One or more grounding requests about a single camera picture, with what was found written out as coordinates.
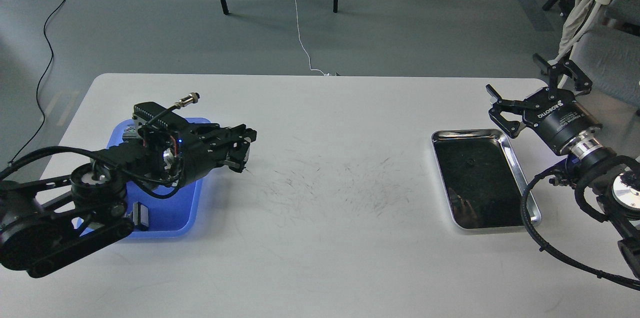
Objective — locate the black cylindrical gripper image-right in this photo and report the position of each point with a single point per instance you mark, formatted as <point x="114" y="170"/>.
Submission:
<point x="562" y="120"/>

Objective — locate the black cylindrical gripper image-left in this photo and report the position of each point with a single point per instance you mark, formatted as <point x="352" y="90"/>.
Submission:
<point x="167" y="150"/>

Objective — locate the blue plastic tray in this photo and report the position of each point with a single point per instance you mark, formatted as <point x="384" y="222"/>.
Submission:
<point x="166" y="217"/>

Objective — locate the silver metal tray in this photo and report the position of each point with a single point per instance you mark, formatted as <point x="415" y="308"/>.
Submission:
<point x="484" y="198"/>

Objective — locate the grey office chair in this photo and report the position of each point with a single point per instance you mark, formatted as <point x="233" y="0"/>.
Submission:
<point x="607" y="47"/>

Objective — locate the black square switch block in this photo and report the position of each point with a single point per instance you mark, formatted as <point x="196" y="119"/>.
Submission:
<point x="139" y="215"/>

